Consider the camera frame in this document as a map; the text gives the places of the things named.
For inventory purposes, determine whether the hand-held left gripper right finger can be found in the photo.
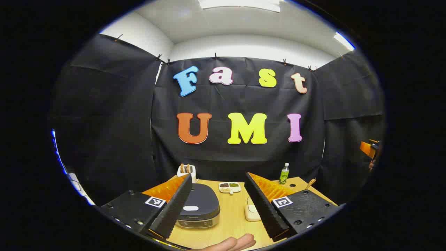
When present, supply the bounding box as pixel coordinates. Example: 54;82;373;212
244;172;345;242

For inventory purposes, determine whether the white rice container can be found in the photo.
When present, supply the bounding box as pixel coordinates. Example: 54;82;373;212
245;197;262;222

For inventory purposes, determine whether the green drink bottle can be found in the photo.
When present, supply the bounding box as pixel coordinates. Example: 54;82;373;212
279;163;290;184

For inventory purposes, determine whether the white toaster with bread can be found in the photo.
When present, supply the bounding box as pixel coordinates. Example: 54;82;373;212
177;163;197;183

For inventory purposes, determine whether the dark grey rice cooker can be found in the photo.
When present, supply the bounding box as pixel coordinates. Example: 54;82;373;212
176;183;221;229

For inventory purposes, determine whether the white side desk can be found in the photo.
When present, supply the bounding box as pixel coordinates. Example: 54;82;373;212
68;173;95;206

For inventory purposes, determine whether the small ceiling light panel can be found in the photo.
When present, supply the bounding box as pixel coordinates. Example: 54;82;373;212
334;32;355;51

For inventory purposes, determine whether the large ceiling light panel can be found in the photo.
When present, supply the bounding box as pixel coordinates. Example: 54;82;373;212
198;0;281;13

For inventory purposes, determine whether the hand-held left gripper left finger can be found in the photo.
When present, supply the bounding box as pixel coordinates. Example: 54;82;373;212
99;173;193;241

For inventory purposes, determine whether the white divided grain dish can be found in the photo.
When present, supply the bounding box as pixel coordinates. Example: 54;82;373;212
218;182;241;194

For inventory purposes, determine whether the black backdrop cloth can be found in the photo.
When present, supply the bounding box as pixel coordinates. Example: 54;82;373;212
49;34;385;206

